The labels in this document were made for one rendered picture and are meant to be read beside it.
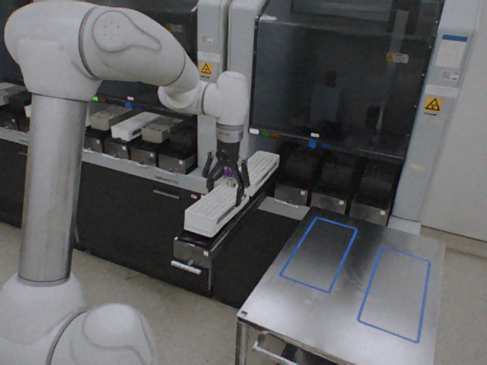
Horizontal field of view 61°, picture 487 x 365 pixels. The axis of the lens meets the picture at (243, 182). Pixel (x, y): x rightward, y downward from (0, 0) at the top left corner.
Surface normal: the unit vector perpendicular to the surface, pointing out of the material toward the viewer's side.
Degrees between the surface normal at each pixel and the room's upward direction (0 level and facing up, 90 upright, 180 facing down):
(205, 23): 90
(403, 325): 0
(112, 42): 60
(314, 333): 0
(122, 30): 66
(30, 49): 76
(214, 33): 90
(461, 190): 90
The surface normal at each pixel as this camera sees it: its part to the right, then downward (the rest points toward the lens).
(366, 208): -0.41, 0.41
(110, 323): 0.14, -0.86
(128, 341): 0.73, -0.18
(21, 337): -0.18, 0.02
